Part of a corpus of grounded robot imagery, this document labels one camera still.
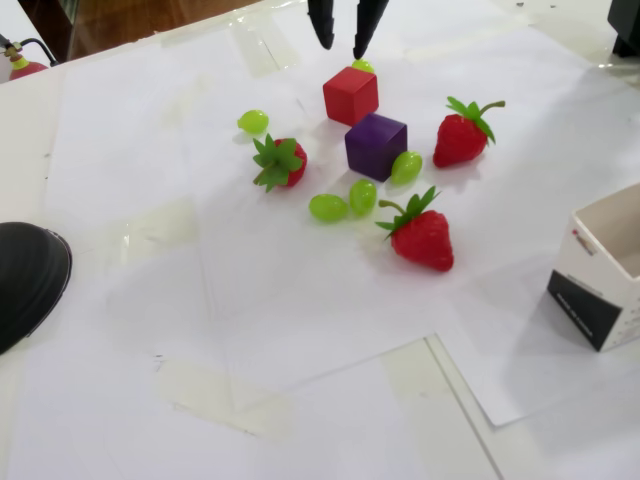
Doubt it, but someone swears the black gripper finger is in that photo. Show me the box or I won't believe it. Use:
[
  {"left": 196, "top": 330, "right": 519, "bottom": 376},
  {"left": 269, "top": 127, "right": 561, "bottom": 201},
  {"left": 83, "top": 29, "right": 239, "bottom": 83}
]
[
  {"left": 352, "top": 0, "right": 391, "bottom": 61},
  {"left": 306, "top": 0, "right": 338, "bottom": 51}
]

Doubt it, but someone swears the purple wooden cube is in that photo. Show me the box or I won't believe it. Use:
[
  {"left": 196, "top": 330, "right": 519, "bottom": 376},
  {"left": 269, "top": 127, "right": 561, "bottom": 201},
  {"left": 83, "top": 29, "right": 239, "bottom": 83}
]
[{"left": 344, "top": 112, "right": 408, "bottom": 183}]

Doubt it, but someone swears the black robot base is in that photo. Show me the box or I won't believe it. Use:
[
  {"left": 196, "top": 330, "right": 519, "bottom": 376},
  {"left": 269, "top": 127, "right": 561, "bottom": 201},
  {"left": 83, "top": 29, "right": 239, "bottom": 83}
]
[{"left": 607, "top": 0, "right": 640, "bottom": 59}]

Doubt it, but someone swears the red wooden cube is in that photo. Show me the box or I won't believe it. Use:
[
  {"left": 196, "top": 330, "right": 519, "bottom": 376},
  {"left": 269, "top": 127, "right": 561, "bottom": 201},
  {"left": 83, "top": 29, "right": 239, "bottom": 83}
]
[{"left": 322, "top": 66, "right": 380, "bottom": 127}]

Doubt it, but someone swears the long-stemmed red toy strawberry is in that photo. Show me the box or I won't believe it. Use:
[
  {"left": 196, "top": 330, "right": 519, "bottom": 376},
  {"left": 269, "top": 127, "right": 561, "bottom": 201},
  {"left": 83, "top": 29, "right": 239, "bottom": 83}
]
[{"left": 432, "top": 95, "right": 506, "bottom": 169}]

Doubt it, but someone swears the small red toy strawberry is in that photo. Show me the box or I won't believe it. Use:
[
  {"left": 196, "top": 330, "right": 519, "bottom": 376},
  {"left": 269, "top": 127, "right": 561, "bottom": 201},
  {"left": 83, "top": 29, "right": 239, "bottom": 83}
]
[{"left": 251, "top": 133, "right": 309, "bottom": 194}]

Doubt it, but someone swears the large red toy strawberry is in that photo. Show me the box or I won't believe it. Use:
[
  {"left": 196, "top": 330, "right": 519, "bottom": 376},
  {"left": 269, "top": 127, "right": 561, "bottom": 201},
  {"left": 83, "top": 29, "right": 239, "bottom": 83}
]
[{"left": 375, "top": 186, "right": 455, "bottom": 273}]

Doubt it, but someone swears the red fire extinguisher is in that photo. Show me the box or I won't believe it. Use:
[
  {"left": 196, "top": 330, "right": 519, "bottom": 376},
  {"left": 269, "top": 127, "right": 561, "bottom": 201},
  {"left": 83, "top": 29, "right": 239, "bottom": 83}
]
[{"left": 0, "top": 34, "right": 61, "bottom": 83}]

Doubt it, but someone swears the white and black carton box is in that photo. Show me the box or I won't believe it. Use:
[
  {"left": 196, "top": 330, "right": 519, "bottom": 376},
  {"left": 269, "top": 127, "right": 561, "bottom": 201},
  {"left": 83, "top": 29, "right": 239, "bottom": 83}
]
[{"left": 546, "top": 182, "right": 640, "bottom": 354}]

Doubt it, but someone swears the black round camera stand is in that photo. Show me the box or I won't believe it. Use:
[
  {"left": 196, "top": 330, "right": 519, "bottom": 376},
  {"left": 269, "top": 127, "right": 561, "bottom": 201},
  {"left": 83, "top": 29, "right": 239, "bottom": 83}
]
[{"left": 0, "top": 221, "right": 74, "bottom": 356}]

